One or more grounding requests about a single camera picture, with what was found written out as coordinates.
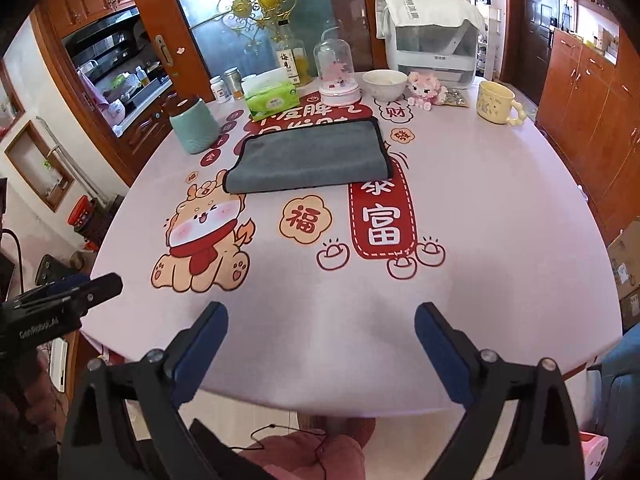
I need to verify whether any pink cartoon tablecloth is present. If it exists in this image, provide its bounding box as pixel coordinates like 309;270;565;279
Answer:
82;96;622;416

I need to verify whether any pink cushion stool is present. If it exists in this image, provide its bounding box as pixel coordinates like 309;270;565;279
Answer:
240;415;376;479

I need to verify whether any pink plush toy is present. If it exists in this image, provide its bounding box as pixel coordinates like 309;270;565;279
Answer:
407;72;447;110

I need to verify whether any glass liquor bottle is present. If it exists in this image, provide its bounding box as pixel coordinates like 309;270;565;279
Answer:
276;20;311;87

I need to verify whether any snack packet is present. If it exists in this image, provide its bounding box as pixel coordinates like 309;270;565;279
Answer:
442;88;469;108

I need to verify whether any black cable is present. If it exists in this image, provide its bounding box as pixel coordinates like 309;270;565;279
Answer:
229;422;329;480

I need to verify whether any green wet-wipe pack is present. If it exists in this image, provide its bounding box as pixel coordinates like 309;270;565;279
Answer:
242;67;299;122

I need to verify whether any white ceramic bowl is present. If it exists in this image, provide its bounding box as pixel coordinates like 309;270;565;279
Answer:
362;70;408;102

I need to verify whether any yellow ceramic mug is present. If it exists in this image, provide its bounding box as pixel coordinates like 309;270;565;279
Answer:
476;80;527;127

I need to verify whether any cardboard box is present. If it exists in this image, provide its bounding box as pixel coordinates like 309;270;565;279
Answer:
608;218;640;299

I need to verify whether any small white jar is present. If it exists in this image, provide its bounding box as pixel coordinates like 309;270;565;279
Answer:
209;76;232;103

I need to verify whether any grey folded towel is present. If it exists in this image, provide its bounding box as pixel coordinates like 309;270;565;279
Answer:
224;117;393;194

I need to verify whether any small metal tin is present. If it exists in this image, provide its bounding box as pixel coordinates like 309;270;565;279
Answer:
224;67;244;100

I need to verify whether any glass dome music box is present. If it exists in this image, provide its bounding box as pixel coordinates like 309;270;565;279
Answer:
314;27;361;107

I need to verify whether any white appliance with cloth cover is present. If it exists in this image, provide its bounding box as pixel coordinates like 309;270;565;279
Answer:
375;0;485;89

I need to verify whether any wooden cabinet right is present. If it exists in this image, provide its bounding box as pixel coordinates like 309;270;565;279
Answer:
536;29;639;243

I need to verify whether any red plastic basket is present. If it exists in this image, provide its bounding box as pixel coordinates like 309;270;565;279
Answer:
67;195;96;229

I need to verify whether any mint green cylinder container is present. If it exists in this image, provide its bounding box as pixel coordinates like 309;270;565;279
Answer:
169;98;220;155

